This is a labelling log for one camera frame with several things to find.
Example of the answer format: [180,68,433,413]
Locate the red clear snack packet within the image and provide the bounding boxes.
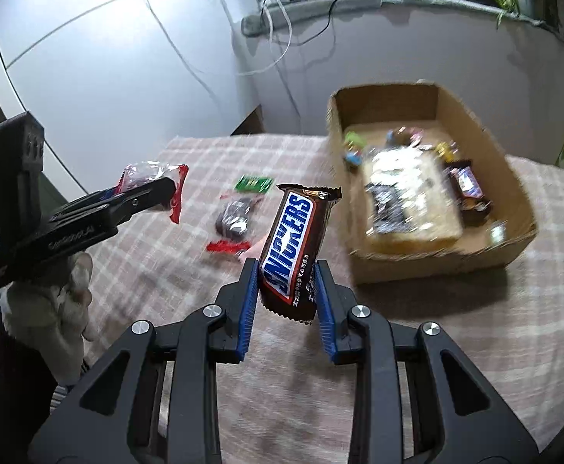
[113,160,189,224]

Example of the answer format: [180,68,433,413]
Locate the Snickers chocolate bar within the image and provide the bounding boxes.
[259,183,342,322]

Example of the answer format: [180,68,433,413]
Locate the green candy wrapper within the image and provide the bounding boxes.
[235,175,273,195]

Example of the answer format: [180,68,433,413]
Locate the left white gloved hand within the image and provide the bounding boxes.
[1,251,96,387]

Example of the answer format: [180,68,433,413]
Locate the dark candy red-end packet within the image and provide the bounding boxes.
[205,194,262,257]

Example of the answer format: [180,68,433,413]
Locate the large bread package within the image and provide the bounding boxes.
[361,147,463,256]

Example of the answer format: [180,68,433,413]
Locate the cardboard box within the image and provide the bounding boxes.
[327,82,538,284]

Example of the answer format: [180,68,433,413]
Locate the small Snickers in box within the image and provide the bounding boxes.
[446,159,492,227]

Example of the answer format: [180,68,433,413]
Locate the yellow candy in box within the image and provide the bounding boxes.
[434,140,459,164]

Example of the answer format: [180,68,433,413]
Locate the grey windowsill cloth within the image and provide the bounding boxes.
[240,0,564,38]

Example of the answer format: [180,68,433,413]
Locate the white cable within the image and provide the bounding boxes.
[138,0,296,107]

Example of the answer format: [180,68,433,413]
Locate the black cable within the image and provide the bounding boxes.
[281,0,348,49]

